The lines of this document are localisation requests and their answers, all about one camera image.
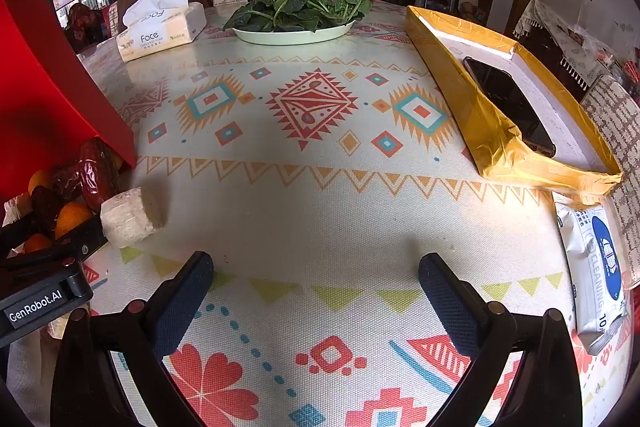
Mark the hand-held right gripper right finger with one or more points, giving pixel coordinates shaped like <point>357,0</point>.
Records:
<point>450,302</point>

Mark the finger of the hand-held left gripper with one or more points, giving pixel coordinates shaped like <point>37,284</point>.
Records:
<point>15,233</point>
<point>82,242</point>

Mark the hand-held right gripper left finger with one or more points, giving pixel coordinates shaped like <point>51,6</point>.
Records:
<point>180,302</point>

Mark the orange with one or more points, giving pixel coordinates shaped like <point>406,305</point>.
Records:
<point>70,218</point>
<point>40,181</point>
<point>36,243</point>

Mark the dark red jujube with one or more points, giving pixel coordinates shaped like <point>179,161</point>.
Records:
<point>46,208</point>

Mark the large red jujube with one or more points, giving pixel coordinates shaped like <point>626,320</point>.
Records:
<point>99,177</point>

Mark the red box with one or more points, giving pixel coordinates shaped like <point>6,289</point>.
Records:
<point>50,107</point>

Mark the wet wipes pack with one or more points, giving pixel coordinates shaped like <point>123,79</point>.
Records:
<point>595,267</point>

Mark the patterned tablecloth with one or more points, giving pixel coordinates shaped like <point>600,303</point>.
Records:
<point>310,217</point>

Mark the yellow taped box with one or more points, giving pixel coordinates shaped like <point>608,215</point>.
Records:
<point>480,117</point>

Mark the black smartphone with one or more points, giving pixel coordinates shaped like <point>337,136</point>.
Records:
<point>510,107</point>

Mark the tissue box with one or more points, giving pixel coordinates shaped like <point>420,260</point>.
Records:
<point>160,27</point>

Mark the white oval plate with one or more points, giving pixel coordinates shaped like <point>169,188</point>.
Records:
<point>295,37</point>

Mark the side table with fringed cloth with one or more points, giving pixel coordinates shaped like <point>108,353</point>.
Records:
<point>565,32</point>

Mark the plate of green spinach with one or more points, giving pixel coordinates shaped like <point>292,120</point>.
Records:
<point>295,7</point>

